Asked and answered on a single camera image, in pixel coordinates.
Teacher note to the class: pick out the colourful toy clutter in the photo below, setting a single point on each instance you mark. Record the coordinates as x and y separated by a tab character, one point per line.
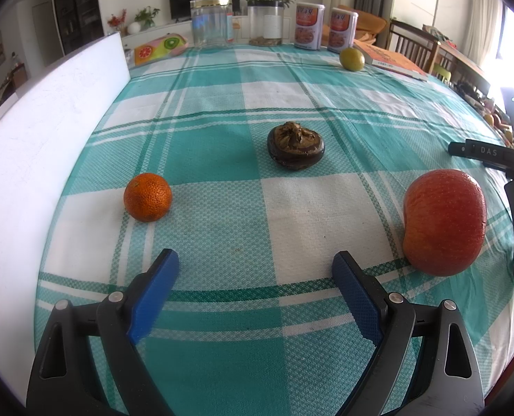
497	121

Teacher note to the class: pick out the gold lid clear jar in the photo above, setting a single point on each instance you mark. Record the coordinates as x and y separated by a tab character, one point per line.
211	24

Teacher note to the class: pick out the white television cabinet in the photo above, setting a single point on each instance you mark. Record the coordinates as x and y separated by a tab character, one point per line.
170	28

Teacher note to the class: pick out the white sheer curtain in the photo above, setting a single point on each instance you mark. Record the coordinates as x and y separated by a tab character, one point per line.
482	17

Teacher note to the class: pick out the orange book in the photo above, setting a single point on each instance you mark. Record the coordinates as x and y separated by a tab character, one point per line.
391	58

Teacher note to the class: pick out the red apple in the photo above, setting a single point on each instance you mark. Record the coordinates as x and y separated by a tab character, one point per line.
445	223

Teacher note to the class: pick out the red flower bouquet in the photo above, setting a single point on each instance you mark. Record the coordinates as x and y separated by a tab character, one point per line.
117	21

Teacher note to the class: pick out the bushy green potted plant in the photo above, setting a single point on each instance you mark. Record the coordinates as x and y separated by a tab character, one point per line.
147	16

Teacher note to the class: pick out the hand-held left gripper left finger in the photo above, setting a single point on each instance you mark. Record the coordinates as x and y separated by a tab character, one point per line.
155	290

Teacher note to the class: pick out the black lid clear jar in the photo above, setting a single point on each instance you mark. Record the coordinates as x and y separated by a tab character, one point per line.
265	24

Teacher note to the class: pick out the orange mandarin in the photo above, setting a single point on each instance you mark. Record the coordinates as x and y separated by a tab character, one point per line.
147	197

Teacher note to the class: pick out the yellow-green round fruit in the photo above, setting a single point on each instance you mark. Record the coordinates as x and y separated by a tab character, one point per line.
352	59

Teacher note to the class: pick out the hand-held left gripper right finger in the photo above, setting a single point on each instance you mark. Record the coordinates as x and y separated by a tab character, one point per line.
358	299

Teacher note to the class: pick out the fruit print pouch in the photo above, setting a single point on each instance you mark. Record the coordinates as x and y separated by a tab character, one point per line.
159	50

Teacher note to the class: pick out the teal plaid tablecloth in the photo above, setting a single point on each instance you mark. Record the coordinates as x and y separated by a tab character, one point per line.
239	225

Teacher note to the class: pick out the dark glass display cabinet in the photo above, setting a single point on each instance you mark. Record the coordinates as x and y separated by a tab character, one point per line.
77	8

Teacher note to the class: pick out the white round vase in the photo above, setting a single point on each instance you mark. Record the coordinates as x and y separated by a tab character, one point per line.
134	28

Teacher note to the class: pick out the red label tin can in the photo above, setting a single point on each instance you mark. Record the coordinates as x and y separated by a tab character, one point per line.
309	26
342	28

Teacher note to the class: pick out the orange armchair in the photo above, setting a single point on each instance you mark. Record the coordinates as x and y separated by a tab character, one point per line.
369	26

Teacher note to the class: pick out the dark wooden slatted chair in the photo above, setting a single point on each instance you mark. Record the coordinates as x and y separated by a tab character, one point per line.
413	43

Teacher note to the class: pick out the white cardboard box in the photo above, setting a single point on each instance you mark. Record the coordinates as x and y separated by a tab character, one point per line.
36	160

